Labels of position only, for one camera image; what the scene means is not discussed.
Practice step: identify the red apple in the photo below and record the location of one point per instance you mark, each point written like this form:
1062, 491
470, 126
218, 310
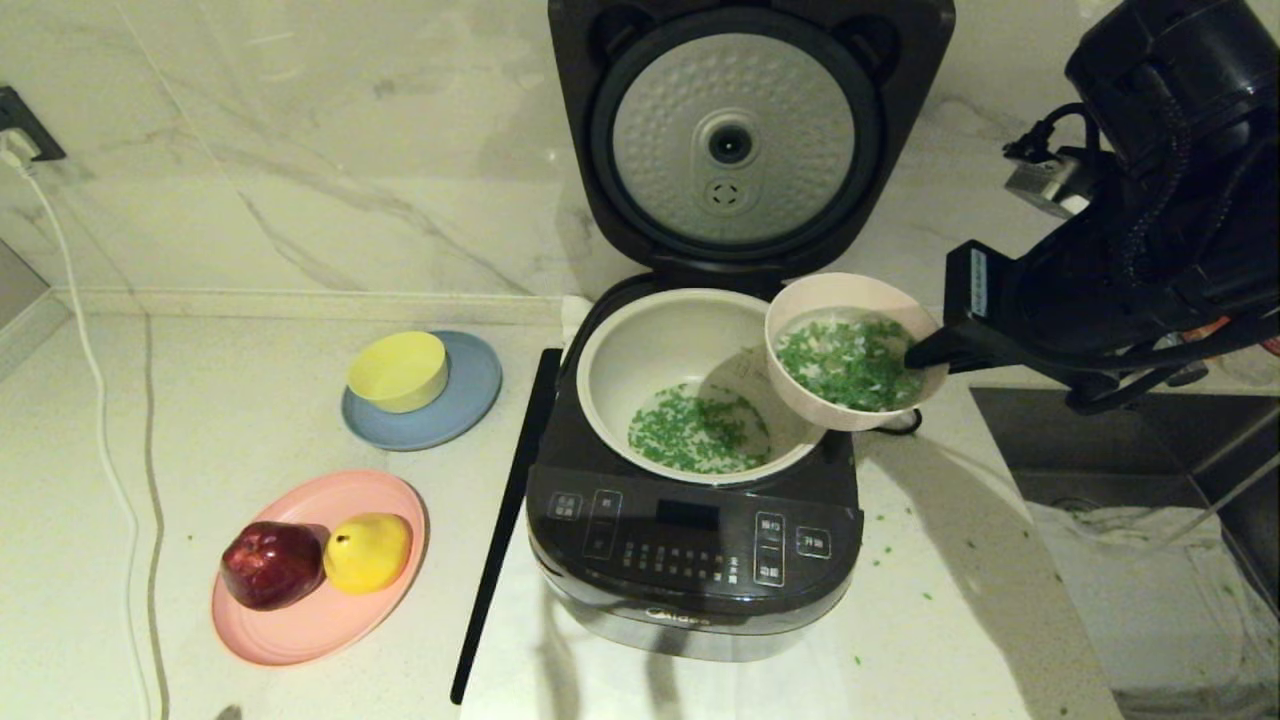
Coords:
270, 565

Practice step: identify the blue plate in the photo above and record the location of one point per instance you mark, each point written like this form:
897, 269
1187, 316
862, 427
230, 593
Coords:
460, 410

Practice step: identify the red white label bottle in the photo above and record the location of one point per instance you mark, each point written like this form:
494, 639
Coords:
1207, 328

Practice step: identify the black rice cooker body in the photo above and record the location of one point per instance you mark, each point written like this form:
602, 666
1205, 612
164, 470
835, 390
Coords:
700, 570

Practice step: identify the black tray edge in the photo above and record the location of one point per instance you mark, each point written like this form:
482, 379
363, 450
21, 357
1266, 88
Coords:
500, 550

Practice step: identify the white inner pot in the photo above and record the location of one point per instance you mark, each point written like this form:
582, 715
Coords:
650, 350

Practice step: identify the green chopped vegetables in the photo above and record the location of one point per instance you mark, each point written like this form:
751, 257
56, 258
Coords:
690, 435

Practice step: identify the pink plate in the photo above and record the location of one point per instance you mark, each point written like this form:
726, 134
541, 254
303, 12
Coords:
300, 630

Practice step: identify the black wall socket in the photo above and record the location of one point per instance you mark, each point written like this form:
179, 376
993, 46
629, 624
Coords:
25, 120

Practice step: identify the yellow bowl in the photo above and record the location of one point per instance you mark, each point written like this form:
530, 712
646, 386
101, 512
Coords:
400, 372

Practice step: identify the yellow pear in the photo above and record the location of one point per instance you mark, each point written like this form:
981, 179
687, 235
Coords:
366, 553

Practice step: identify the pale pink bowl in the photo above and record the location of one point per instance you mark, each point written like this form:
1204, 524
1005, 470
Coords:
800, 400

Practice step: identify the black rice cooker lid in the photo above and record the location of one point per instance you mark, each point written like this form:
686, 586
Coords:
730, 100

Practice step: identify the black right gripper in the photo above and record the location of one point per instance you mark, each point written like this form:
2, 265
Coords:
1040, 300

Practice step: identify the stainless steel sink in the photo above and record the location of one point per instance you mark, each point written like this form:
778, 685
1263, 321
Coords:
1050, 450

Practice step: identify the white cloth in sink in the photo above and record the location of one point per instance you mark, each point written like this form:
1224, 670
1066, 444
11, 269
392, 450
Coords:
1150, 600

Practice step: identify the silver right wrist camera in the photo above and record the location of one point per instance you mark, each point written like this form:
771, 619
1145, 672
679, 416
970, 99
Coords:
1040, 185

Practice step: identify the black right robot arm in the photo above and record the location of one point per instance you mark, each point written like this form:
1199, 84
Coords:
1190, 150

